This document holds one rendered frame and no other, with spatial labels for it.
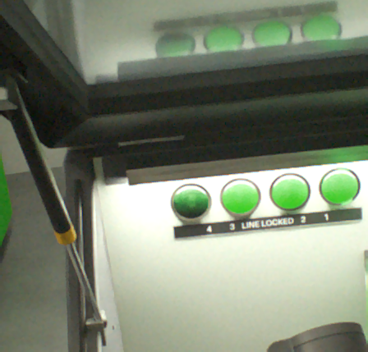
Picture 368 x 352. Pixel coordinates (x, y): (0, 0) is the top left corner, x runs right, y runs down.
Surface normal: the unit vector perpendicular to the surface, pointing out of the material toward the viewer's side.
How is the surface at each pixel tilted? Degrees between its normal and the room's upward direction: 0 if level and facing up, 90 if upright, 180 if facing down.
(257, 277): 90
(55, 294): 0
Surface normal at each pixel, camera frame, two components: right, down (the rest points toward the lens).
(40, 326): -0.11, -0.91
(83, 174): -0.08, -0.40
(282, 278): 0.00, 0.39
